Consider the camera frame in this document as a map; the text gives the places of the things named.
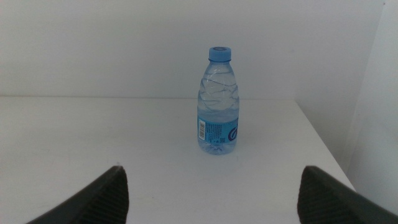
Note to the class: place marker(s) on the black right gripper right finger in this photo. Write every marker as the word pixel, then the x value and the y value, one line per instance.
pixel 326 202

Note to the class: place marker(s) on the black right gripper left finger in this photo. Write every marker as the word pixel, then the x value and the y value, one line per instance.
pixel 102 202

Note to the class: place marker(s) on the clear water bottle blue cap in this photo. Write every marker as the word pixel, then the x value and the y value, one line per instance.
pixel 217 105

